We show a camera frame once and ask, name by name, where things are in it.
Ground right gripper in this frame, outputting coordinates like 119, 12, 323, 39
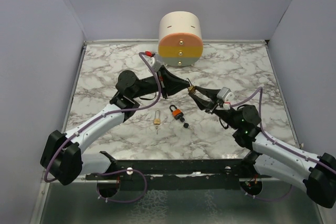
190, 87, 241, 130

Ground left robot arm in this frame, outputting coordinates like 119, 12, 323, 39
40, 66, 190, 185

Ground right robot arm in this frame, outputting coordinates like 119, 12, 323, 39
188, 86, 335, 208

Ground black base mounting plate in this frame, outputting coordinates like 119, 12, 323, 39
86, 154, 261, 191

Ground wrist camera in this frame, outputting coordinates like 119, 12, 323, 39
216, 87, 234, 110
148, 55, 164, 72

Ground orange black padlock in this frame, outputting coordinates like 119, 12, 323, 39
169, 104, 184, 120

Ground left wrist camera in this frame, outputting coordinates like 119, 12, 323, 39
148, 55, 164, 72

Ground small brass padlock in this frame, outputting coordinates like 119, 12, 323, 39
185, 78, 196, 94

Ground black-headed keys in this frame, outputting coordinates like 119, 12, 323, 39
179, 118, 192, 130

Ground round three-drawer storage box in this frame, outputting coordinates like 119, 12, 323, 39
158, 11, 203, 67

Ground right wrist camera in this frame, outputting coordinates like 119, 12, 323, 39
216, 87, 234, 110

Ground long-shackle brass padlock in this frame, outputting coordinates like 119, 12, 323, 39
153, 110, 161, 134

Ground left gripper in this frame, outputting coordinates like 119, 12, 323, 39
132, 66, 191, 100

